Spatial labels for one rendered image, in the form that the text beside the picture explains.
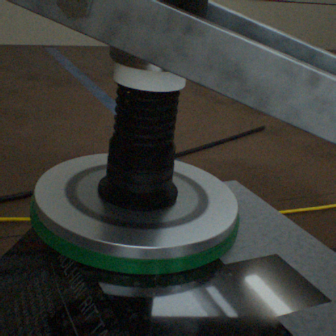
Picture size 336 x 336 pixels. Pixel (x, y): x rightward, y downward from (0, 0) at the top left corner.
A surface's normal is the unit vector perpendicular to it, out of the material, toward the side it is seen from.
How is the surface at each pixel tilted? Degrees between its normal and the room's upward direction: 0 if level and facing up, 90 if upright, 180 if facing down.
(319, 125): 90
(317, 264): 0
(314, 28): 90
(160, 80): 90
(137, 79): 90
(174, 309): 0
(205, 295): 0
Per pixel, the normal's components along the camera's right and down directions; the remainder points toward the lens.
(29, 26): 0.43, 0.41
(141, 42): -0.20, 0.38
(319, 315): 0.11, -0.91
